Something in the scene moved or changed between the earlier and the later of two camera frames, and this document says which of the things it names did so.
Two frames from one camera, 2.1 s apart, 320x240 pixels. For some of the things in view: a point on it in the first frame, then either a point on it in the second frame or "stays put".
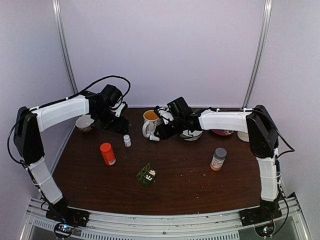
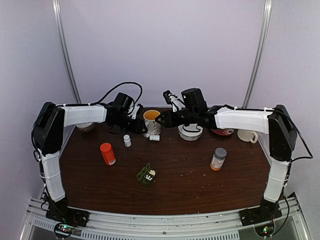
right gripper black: [165, 134] → [167, 116]
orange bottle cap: [105, 147] stays put
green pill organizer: [147, 175] stays put
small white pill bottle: [127, 140] stays put
